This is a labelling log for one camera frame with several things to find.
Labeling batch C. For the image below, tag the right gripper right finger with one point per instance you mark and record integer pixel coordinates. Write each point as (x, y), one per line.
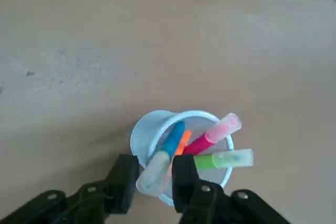
(186, 182)

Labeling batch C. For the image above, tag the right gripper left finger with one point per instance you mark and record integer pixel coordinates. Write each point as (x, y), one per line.
(123, 182)

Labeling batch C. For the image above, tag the blue highlighter pen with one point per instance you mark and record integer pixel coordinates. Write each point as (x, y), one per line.
(174, 140)

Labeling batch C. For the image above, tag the orange highlighter pen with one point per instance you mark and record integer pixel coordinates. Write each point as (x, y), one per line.
(183, 141)

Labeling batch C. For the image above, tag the green highlighter pen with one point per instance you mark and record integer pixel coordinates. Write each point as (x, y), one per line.
(225, 159)

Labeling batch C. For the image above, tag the pink highlighter pen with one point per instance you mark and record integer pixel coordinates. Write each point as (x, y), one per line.
(210, 136)

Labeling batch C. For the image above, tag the translucent pen cup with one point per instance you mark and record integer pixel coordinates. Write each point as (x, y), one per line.
(147, 134)

